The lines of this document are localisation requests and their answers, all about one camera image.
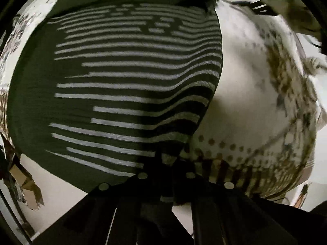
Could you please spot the cardboard pieces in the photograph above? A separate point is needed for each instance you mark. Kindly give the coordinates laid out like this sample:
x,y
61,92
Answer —
x,y
28,186

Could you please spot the dark grey-striped sweater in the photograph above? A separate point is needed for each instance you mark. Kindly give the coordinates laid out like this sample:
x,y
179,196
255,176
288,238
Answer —
x,y
115,81

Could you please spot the floral bed blanket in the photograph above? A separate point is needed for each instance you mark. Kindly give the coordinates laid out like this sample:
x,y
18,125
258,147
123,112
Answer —
x,y
245,94

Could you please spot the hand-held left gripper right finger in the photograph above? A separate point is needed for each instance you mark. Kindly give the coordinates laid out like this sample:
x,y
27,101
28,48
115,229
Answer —
x,y
224,217

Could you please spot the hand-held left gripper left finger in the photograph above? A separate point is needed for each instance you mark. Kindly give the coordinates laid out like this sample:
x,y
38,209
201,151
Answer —
x,y
143,209

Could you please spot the folded black white striped sweater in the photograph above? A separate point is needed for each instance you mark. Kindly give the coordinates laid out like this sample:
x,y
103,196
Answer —
x,y
260,6

